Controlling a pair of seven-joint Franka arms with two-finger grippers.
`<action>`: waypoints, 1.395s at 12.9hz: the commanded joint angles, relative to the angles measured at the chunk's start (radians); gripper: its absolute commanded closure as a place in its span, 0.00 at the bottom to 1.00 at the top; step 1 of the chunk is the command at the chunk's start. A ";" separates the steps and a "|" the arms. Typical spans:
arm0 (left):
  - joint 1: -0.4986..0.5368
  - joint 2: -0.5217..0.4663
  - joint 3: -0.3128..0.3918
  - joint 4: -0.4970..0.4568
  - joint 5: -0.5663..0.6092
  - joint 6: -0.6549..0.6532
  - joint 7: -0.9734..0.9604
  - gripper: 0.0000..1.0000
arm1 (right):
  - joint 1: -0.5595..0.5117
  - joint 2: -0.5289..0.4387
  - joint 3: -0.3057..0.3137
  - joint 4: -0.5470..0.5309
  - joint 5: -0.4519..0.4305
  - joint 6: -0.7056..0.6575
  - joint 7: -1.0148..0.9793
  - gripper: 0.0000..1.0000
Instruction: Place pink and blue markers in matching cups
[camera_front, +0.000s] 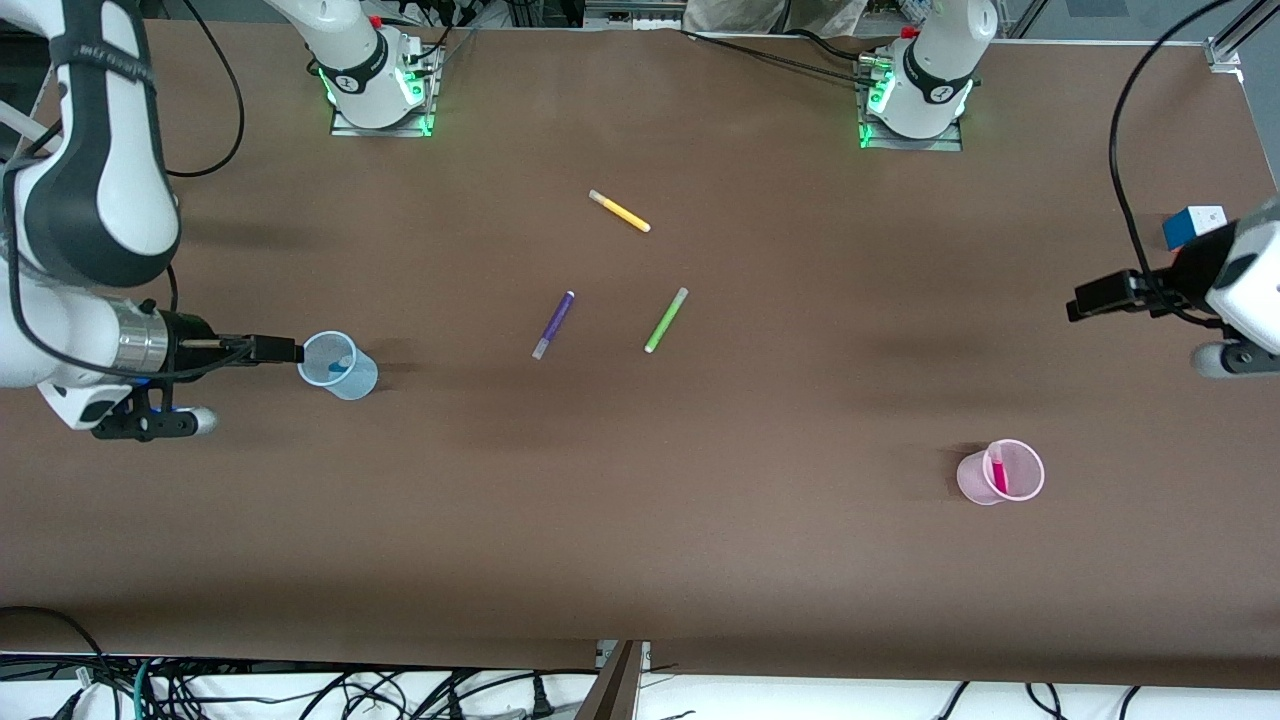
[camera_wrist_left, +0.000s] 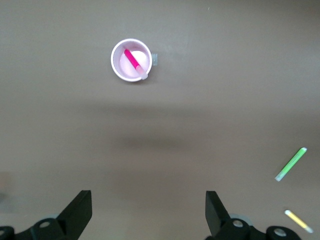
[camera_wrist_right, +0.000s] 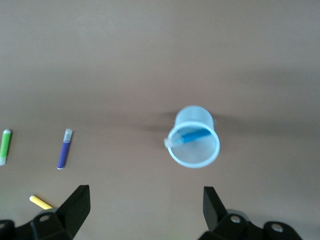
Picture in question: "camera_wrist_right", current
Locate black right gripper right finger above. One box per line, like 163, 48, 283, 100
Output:
198, 186, 304, 240

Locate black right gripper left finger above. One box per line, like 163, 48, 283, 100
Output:
0, 184, 91, 240

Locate blue marker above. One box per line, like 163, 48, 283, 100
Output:
166, 128, 212, 148

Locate yellow marker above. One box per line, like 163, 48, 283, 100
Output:
29, 194, 55, 211

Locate purple marker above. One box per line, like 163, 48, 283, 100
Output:
56, 128, 74, 171

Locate translucent blue plastic cup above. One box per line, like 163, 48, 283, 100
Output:
163, 105, 221, 169

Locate green marker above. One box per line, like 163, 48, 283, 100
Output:
0, 128, 13, 167

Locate brown table cover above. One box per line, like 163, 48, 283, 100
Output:
0, 0, 320, 240

